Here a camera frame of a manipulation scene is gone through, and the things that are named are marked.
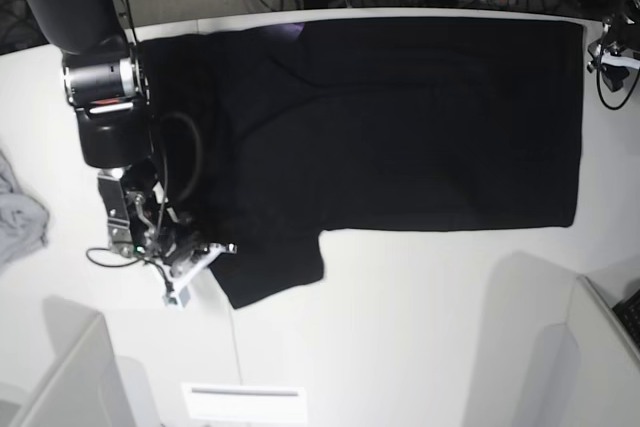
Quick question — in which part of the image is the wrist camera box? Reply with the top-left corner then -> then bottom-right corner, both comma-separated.
601,64 -> 630,93
162,287 -> 191,309

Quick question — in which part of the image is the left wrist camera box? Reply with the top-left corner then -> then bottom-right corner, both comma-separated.
601,64 -> 630,93

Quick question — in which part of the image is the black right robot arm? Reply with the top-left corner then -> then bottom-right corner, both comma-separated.
26,0 -> 237,306

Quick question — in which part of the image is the white partition panel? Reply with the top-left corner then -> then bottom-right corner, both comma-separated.
9,313 -> 136,427
562,276 -> 639,426

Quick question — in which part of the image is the white partition panel left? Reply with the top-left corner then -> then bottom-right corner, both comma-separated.
9,313 -> 136,427

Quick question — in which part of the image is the grey crumpled cloth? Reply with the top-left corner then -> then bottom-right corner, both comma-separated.
1,156 -> 49,268

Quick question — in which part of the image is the black keyboard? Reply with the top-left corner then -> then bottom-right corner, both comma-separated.
613,291 -> 640,347

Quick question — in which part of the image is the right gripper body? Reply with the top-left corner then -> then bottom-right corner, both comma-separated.
144,225 -> 208,277

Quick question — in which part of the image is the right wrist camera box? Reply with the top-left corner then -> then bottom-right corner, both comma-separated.
162,287 -> 191,309

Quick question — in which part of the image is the black T-shirt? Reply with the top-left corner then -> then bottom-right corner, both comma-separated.
141,17 -> 584,309

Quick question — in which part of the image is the white partition panel right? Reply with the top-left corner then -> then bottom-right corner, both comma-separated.
562,276 -> 639,426

